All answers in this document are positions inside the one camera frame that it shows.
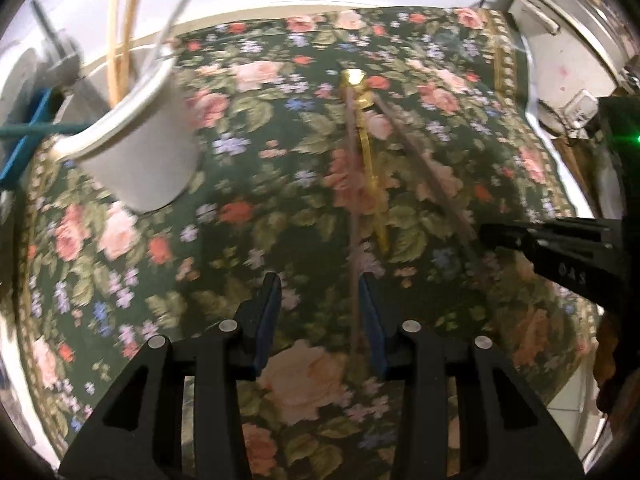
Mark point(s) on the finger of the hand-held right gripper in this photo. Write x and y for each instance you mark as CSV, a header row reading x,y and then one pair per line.
x,y
550,232
580,272

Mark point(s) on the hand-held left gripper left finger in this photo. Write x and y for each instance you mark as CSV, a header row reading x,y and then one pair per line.
x,y
265,320

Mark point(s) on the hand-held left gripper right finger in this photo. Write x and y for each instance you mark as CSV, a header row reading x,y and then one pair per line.
x,y
372,325

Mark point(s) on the brown chopstick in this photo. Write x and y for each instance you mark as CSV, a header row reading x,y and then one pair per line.
x,y
425,160
353,210

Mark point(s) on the gold spoon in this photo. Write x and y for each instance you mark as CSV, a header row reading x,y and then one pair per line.
x,y
370,160

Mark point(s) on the white ceramic cup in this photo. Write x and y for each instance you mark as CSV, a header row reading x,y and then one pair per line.
x,y
145,160

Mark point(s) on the orange chopstick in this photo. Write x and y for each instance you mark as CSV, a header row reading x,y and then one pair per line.
x,y
116,35
135,25

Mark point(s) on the white chopstick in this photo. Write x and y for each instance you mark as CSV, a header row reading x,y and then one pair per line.
x,y
192,0

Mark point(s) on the floral tablecloth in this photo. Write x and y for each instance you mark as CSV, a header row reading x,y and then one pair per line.
x,y
175,260

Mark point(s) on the white rice cooker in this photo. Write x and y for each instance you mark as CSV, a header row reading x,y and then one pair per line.
x,y
565,50

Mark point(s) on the metal rice cooker lid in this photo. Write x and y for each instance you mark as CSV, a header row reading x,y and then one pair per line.
x,y
607,7

